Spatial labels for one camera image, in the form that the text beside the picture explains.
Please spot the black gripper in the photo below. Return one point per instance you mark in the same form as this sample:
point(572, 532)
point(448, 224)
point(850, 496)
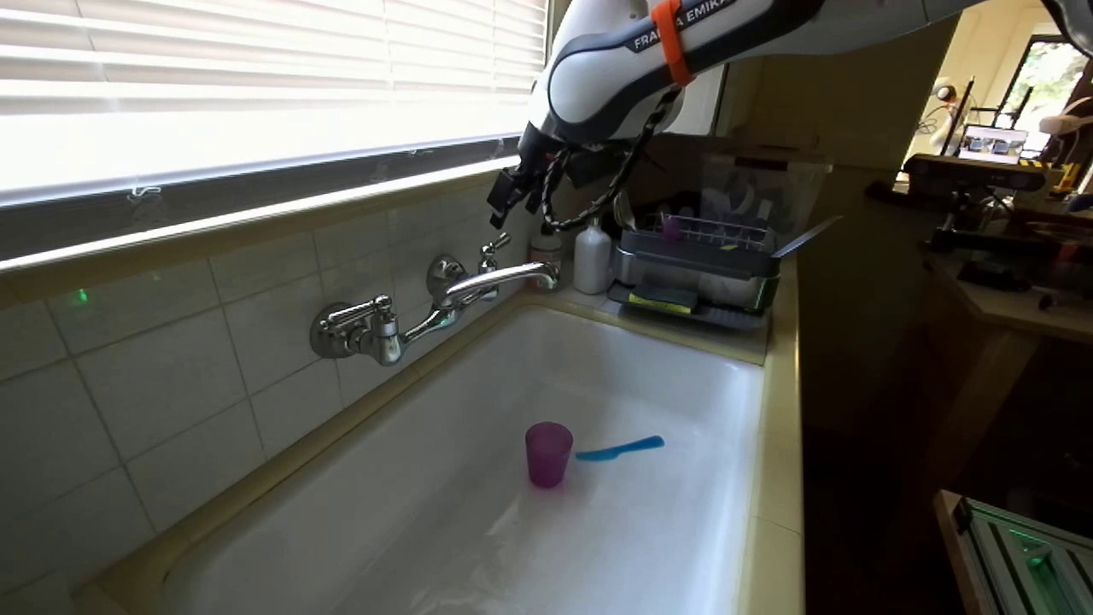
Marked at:
point(523, 178)

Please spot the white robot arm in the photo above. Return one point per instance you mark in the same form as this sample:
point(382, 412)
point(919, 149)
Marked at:
point(614, 71)

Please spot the white soap bottle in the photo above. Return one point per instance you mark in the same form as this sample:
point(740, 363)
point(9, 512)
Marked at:
point(592, 261)

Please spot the purple plastic cup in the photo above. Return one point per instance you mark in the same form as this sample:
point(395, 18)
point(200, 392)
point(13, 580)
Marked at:
point(547, 452)

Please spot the blue plastic spoon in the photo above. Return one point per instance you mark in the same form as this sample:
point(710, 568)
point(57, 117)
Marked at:
point(621, 449)

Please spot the white ceramic sink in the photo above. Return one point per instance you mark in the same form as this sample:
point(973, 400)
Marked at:
point(436, 512)

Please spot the white window blinds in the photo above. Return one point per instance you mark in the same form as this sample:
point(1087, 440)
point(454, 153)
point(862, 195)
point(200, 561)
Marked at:
point(117, 94)

